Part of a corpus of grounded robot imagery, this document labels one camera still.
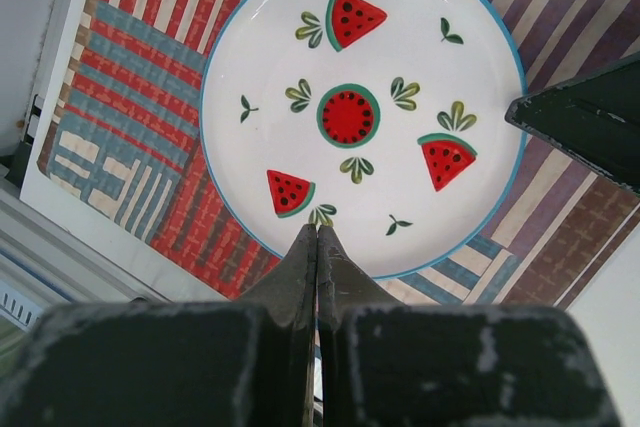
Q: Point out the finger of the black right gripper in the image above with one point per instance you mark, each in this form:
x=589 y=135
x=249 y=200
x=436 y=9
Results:
x=594 y=119

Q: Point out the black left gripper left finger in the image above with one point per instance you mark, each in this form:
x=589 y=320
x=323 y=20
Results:
x=246 y=362

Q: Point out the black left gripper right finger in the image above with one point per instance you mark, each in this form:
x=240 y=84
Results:
x=385 y=363

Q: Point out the white watermelon pattern plate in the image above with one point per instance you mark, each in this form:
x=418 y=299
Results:
x=382 y=119

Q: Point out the striped patchwork placemat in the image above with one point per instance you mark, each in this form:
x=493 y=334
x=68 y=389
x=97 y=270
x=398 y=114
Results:
x=124 y=140

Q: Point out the grey slotted cable duct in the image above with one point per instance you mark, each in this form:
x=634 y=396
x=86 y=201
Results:
x=18 y=309

